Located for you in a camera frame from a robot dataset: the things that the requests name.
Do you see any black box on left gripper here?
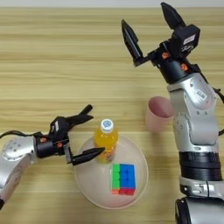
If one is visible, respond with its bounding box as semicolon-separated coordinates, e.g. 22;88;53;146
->
48;115;71;141

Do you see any pink plastic cup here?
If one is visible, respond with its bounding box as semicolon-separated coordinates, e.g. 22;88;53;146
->
145;96;176;135

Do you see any colourful puzzle cube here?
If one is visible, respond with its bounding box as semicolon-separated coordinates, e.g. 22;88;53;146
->
110;163;137;196

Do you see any orange juice bottle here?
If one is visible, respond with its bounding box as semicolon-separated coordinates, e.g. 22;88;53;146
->
94;118;119;165

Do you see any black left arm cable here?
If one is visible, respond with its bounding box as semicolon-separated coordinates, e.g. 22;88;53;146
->
0;129;44;140

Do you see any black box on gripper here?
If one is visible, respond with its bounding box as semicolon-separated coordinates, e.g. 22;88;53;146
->
171;24;201;58
48;115;71;141

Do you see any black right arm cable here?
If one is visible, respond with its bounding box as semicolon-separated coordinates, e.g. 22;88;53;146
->
213;87;224;137

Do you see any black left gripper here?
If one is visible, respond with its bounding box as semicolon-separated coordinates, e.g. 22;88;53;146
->
34;113;106;166

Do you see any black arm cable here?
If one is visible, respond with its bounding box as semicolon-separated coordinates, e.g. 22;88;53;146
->
0;129;44;140
213;87;224;137

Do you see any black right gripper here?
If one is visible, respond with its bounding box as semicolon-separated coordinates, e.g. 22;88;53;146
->
121;2;202;84

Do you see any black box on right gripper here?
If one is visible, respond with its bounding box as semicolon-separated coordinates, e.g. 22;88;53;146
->
171;24;201;58

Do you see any beige round plate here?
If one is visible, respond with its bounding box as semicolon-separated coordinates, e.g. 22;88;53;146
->
73;134;149;210

